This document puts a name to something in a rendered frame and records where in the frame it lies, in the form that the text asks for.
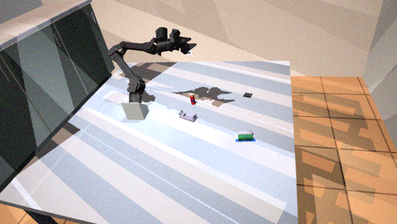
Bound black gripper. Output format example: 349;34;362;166
165;32;197;54

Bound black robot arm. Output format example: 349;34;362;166
107;27;169;103

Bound red battery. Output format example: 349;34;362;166
190;93;195;105

